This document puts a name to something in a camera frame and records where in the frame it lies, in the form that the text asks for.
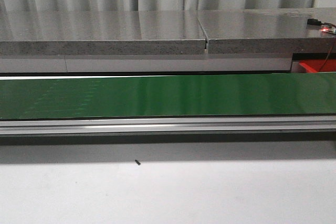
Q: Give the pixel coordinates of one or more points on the grey stone counter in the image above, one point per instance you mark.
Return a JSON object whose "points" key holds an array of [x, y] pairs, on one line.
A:
{"points": [[248, 40]]}

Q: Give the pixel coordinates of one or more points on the green conveyor belt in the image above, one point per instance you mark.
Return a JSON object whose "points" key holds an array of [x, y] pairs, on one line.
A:
{"points": [[294, 102]]}

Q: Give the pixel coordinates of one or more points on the red plastic tray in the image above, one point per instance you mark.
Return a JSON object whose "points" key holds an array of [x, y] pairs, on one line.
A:
{"points": [[314, 66]]}

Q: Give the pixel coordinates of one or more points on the small sensor circuit board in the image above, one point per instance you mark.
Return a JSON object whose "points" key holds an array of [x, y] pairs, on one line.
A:
{"points": [[324, 27]]}

